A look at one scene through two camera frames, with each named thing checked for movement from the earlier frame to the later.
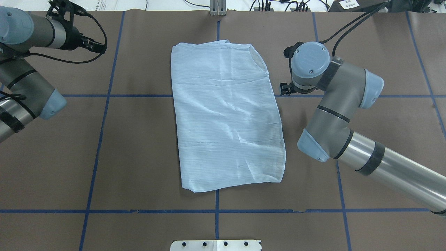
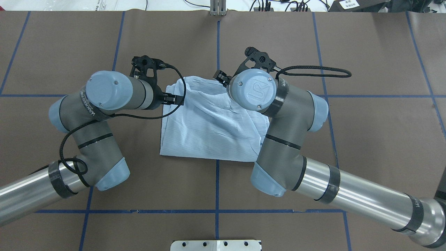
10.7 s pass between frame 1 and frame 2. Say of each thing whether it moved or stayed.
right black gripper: moved
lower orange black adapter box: stayed
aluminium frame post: stayed
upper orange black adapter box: stayed
